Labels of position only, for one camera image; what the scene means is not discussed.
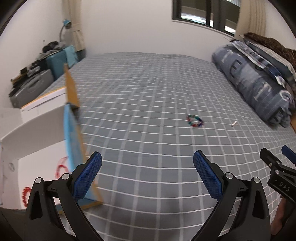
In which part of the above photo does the red bead bracelet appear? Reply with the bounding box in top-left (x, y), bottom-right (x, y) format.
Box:
top-left (21, 186), bottom-right (32, 207)

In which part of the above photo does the red cord gold charm bracelet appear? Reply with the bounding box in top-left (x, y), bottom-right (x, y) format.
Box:
top-left (55, 156), bottom-right (70, 179)

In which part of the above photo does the multicolour bead bracelet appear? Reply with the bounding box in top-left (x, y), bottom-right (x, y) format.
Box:
top-left (186, 114), bottom-right (204, 128)

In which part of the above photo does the person's right hand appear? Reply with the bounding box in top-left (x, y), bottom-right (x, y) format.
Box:
top-left (271, 196), bottom-right (295, 240)

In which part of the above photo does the wooden headboard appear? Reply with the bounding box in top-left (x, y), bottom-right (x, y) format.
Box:
top-left (290, 117), bottom-right (296, 133)

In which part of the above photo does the folded blue grey duvet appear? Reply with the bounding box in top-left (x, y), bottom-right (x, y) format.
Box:
top-left (212, 43), bottom-right (295, 128)

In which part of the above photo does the white blue cardboard box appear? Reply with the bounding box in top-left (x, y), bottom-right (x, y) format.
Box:
top-left (0, 63), bottom-right (103, 215)

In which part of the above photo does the patterned blue white pillow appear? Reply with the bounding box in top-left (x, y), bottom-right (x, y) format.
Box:
top-left (231, 40), bottom-right (287, 88)

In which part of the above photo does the grey checked pillow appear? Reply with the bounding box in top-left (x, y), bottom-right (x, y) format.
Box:
top-left (244, 38), bottom-right (295, 81)

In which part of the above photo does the brown patterned blanket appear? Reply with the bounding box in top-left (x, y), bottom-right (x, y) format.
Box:
top-left (244, 32), bottom-right (296, 69)

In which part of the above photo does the grey suitcase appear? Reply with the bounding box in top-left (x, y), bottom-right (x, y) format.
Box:
top-left (9, 69), bottom-right (54, 108)

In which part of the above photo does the grey checked bed sheet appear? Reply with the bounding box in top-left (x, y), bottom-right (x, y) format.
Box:
top-left (70, 53), bottom-right (295, 240)

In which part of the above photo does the right beige curtain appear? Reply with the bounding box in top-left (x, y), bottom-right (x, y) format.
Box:
top-left (234, 0), bottom-right (266, 41)

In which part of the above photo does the beige curtain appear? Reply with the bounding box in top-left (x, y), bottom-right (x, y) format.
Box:
top-left (62, 0), bottom-right (85, 51)
top-left (234, 0), bottom-right (266, 41)

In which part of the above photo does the dark framed window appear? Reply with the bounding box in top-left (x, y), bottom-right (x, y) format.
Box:
top-left (172, 0), bottom-right (241, 36)

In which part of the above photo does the teal suitcase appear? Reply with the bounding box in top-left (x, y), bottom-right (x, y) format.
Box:
top-left (45, 45), bottom-right (79, 80)

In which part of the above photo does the dark clutter pile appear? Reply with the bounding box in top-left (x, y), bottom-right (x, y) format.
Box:
top-left (11, 41), bottom-right (66, 87)

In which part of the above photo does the blue desk lamp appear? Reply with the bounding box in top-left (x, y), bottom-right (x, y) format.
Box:
top-left (59, 19), bottom-right (72, 42)

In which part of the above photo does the left beige curtain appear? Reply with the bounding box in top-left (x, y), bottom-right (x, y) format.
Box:
top-left (62, 0), bottom-right (85, 51)

